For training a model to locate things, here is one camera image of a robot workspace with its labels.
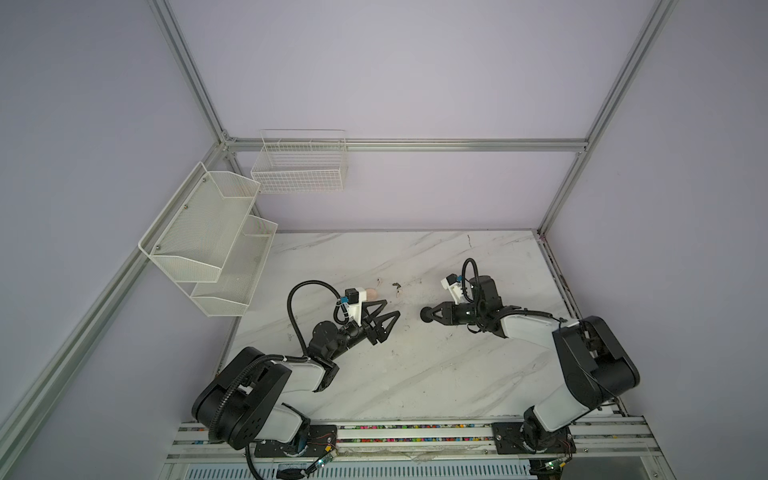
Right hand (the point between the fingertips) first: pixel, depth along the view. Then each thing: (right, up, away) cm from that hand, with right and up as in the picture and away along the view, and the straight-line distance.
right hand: (426, 316), depth 88 cm
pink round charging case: (-18, +5, +12) cm, 22 cm away
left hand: (-10, +3, -9) cm, 14 cm away
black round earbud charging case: (0, +1, 0) cm, 1 cm away
